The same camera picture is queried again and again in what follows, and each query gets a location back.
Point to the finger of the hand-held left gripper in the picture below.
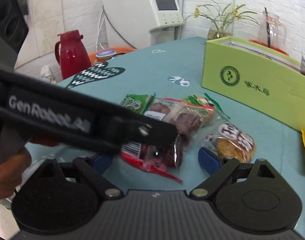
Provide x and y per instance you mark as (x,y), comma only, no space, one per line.
(160,135)

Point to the red round tray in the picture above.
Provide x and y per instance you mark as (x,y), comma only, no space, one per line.
(280,50)

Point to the light green cardboard box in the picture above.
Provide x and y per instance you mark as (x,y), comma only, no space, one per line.
(255,87)

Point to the green snack packet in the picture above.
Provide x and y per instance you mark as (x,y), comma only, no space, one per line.
(133,102)
(200,100)

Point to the white water dispenser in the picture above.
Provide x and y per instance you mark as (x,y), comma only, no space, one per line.
(132,12)

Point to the person's left hand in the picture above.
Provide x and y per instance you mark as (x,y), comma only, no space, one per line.
(7,177)

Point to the orange plastic basin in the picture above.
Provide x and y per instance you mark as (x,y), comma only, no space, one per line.
(122,50)

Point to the glass vase with yellow flowers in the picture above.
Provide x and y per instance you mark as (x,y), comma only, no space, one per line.
(218,31)

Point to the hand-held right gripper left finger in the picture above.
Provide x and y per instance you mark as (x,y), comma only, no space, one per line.
(103,163)

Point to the dark stirring stick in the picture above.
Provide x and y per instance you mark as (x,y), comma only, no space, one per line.
(267,27)

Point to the brown cookie packet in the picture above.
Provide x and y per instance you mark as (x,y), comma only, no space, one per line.
(235,140)

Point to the glass pitcher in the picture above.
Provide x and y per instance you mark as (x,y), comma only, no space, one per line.
(276,30)

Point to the crumpled white tissue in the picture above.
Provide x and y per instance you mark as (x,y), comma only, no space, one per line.
(46,73)

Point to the red thermos jug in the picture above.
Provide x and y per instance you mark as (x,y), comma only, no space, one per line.
(72,57)

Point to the clear red date packet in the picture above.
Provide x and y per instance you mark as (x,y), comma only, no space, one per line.
(187,122)

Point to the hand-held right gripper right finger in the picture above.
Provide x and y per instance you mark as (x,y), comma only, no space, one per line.
(208,160)

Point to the blue lidded container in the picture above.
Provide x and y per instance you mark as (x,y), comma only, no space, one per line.
(105,53)

